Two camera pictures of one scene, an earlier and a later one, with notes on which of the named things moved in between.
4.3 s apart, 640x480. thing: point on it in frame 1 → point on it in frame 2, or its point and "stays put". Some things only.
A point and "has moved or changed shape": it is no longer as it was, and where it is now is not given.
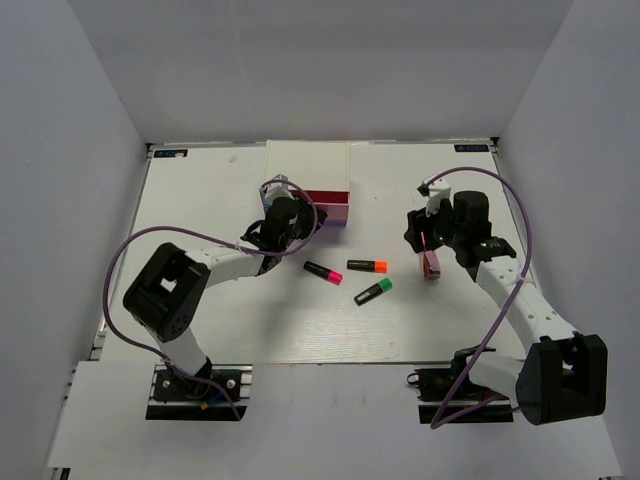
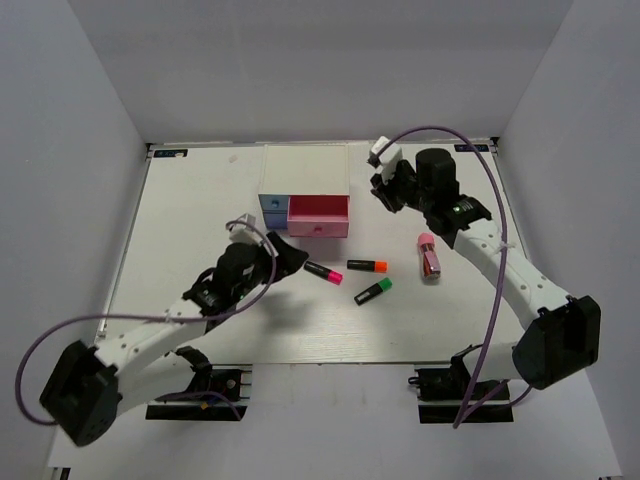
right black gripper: (419, 222) → (385, 190)
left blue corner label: (169, 153) stays put
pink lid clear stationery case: (431, 266) stays put
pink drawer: (336, 205) has moved or changed shape
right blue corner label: (471, 147) stays put
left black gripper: (306, 213) → (289, 259)
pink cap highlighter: (329, 275) stays put
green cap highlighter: (383, 285) stays put
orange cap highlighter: (371, 266) stays put
